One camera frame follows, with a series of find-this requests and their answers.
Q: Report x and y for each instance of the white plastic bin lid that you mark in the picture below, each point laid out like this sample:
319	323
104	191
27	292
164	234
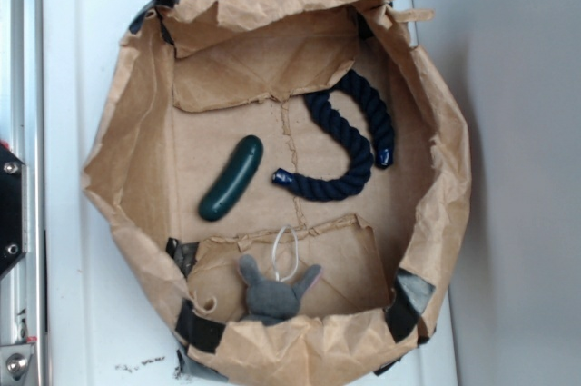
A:
101	328

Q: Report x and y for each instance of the grey plush mouse toy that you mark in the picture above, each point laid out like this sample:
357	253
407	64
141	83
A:
274	301

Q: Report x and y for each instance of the black mounting plate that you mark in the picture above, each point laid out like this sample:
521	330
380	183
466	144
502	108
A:
12	211

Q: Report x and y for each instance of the aluminium frame rail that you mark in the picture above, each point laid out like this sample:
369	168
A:
23	335

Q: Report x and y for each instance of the brown paper lined box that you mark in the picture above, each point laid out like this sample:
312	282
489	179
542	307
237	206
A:
365	155

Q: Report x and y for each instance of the dark green plastic pickle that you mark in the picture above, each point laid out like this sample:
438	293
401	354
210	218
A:
233	180

